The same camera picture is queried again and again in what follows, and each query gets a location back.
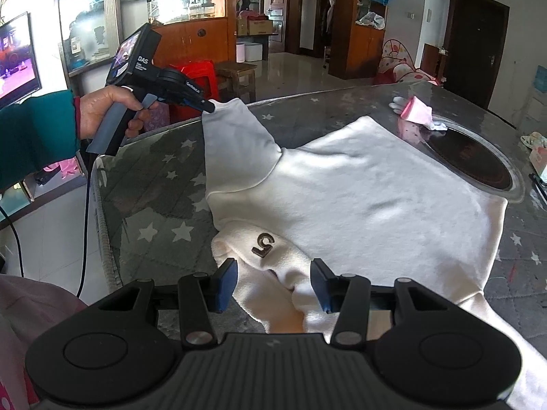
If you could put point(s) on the pink floral cloth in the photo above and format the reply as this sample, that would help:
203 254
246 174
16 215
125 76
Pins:
28 308

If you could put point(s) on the small wooden stool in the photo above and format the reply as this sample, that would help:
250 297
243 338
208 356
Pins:
236 80

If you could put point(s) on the wooden display cabinet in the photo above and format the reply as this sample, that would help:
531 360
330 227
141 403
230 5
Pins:
358 30

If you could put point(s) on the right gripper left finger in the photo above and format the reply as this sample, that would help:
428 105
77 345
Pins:
199 295

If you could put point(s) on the black round table inset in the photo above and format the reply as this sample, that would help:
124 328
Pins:
475 159

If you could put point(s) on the white sweatshirt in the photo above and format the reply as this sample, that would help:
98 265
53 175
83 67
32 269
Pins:
363 201

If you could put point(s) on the red plastic stool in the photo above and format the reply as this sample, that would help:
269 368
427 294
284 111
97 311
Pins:
203 76

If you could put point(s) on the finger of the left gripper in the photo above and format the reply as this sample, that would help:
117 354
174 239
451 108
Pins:
194 96

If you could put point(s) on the white pink glove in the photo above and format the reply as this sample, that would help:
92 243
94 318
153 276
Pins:
416 111

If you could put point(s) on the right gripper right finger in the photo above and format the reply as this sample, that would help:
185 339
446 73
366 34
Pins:
347 296

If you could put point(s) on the dark wooden door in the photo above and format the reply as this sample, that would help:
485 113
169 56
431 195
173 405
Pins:
474 39

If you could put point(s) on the pink polka dot play tent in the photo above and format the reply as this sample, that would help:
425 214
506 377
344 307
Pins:
396 65

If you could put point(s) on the television screen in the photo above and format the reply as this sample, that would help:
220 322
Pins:
18 68

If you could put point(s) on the person left hand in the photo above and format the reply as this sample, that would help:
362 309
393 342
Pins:
112 103

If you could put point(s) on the teal sleeve forearm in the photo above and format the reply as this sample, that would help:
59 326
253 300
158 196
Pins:
37 133

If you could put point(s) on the grey star quilted mat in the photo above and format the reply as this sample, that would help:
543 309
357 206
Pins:
155 222

